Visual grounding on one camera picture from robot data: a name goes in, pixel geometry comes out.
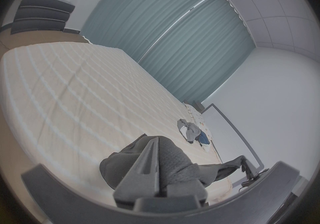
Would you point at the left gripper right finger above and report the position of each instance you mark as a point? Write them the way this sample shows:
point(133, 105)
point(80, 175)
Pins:
point(185, 193)

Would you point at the dark grey chest of drawers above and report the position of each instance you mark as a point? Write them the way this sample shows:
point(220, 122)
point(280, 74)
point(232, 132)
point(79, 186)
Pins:
point(42, 15)

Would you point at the bed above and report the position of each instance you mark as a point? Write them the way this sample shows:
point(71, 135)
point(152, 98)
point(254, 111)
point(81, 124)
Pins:
point(87, 92)

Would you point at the blue-green curtain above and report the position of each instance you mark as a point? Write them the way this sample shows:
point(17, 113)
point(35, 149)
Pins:
point(200, 50)
point(140, 12)

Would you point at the black T-shirt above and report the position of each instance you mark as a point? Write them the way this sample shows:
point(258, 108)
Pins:
point(175, 160)

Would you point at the grey bedside table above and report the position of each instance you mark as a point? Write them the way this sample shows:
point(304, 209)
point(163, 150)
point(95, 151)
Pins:
point(197, 105)

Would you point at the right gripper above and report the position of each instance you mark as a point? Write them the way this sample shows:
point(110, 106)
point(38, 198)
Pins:
point(248, 171)

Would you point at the pile of clothes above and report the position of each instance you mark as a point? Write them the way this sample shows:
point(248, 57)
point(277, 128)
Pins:
point(191, 131)

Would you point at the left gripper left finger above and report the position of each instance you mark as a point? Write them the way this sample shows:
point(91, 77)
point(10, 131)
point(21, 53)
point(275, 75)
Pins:
point(145, 168)

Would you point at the white printed pillow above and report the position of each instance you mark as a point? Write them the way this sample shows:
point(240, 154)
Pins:
point(197, 117)

